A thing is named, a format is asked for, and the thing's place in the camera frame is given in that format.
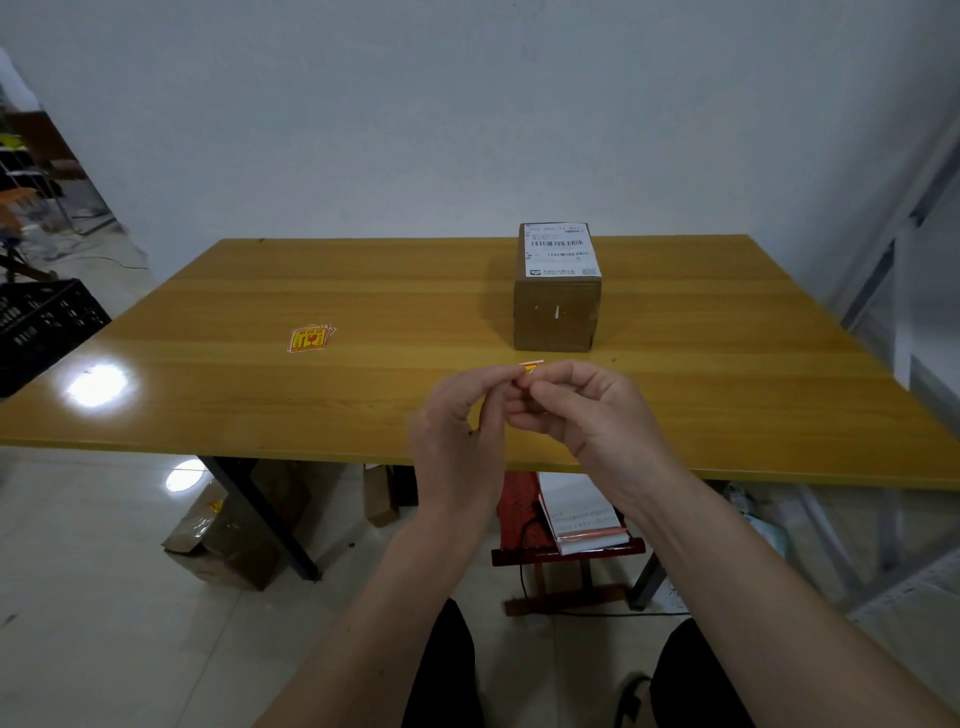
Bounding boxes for person's right hand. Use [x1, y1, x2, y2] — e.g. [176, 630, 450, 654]
[503, 359, 695, 519]

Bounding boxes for person's left hand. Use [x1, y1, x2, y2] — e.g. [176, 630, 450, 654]
[407, 365, 528, 534]

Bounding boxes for brown cardboard box white label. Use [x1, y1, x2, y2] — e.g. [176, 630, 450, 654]
[512, 221, 604, 354]

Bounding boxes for pile of yellow red stickers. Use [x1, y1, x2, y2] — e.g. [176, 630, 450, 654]
[286, 323, 337, 355]

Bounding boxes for person's left forearm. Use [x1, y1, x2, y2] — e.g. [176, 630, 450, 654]
[254, 509, 500, 728]

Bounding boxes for person's right forearm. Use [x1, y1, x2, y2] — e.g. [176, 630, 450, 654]
[629, 472, 960, 728]

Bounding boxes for small open cardboard carton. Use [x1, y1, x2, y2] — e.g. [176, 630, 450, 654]
[363, 464, 400, 528]

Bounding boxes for person's black trousers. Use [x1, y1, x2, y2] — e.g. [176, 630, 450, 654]
[401, 597, 755, 728]

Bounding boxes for taped brown cardboard carton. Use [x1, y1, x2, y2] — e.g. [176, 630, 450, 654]
[161, 458, 313, 592]

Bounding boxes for person's black sandal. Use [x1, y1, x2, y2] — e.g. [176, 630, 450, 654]
[613, 672, 655, 728]

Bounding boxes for red wooden stool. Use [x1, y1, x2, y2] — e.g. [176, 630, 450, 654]
[491, 470, 648, 618]

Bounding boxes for white notebook red edge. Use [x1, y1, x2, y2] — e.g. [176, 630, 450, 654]
[536, 472, 631, 558]

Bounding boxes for white plastic bag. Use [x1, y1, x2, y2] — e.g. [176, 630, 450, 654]
[723, 483, 789, 560]

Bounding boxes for wooden table black legs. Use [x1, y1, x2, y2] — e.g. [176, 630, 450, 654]
[0, 234, 960, 613]

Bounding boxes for white metal shelf rack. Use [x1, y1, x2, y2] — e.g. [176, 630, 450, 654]
[794, 112, 960, 616]

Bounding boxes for black plastic crate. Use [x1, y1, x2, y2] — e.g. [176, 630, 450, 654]
[0, 278, 112, 399]

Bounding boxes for black cable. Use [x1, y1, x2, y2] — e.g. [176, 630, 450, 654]
[517, 517, 691, 620]

